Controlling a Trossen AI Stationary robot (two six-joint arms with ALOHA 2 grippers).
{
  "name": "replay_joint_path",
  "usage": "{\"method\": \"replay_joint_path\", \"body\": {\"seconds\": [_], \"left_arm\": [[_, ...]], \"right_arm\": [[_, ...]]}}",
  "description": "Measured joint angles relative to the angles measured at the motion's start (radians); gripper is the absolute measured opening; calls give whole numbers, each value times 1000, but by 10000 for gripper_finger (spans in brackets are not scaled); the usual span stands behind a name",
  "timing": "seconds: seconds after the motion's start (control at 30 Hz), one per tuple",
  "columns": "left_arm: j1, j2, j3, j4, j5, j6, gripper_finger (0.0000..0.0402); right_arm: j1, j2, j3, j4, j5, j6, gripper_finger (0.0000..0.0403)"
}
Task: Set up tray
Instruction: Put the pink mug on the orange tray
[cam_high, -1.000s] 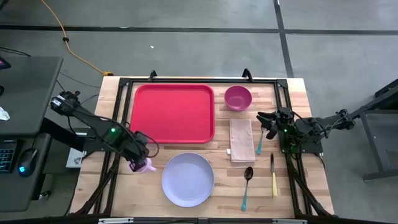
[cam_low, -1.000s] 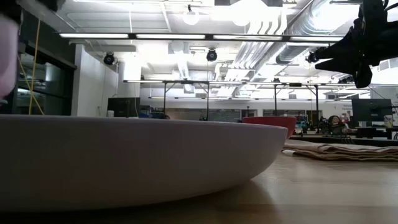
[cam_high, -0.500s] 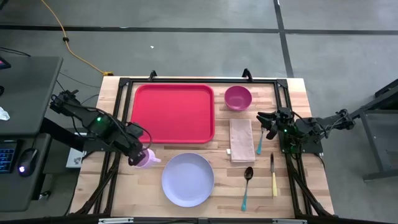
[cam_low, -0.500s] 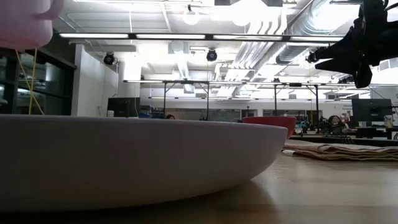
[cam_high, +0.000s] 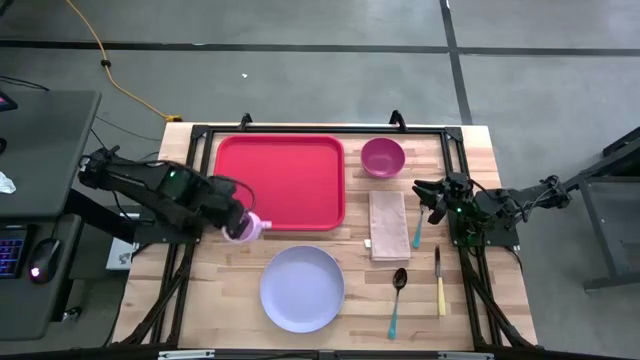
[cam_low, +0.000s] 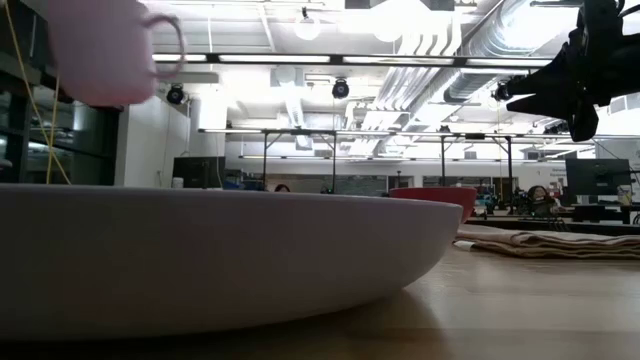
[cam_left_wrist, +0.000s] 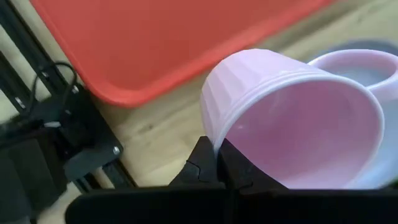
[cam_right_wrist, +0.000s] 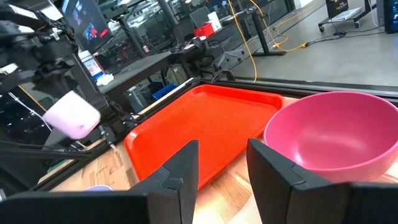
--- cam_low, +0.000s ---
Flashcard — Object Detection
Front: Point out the black computer monitor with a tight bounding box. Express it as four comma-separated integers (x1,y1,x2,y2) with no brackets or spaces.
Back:
565,158,633,197

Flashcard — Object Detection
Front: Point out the yellow extension cable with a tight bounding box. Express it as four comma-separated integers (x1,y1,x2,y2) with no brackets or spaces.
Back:
3,0,72,185

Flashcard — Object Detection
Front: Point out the white round pendant lamp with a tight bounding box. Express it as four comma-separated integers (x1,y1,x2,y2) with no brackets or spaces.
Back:
293,6,323,42

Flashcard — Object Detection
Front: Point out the lavender round plate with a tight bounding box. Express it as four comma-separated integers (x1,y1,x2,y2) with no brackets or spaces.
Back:
0,183,464,342

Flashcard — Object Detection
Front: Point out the beige cloth napkin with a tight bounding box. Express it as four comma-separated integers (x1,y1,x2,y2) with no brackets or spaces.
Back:
452,223,640,261

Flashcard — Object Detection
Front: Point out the black background gantry frame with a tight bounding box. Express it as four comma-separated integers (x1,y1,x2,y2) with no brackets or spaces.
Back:
198,128,566,194

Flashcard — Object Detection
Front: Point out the black overhead light bar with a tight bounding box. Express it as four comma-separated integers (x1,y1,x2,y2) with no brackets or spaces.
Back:
152,52,554,70

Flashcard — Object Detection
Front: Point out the lilac plastic cup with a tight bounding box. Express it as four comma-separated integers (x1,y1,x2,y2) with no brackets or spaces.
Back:
46,0,187,108

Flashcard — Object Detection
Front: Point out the black round ceiling camera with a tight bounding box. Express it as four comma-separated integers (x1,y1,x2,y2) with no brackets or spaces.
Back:
491,79,512,103
165,83,187,106
331,77,351,101

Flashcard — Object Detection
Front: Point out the black aluminium table frame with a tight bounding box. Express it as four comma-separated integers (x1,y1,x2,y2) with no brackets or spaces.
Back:
464,214,640,237

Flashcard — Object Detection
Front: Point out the magenta plastic bowl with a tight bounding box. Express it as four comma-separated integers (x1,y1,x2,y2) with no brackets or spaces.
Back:
388,186,479,224

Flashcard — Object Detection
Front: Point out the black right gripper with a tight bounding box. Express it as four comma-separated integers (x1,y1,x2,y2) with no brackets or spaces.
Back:
504,0,621,143

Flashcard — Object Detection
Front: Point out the silver ventilation duct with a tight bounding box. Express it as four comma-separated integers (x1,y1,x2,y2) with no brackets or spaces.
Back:
442,0,556,105

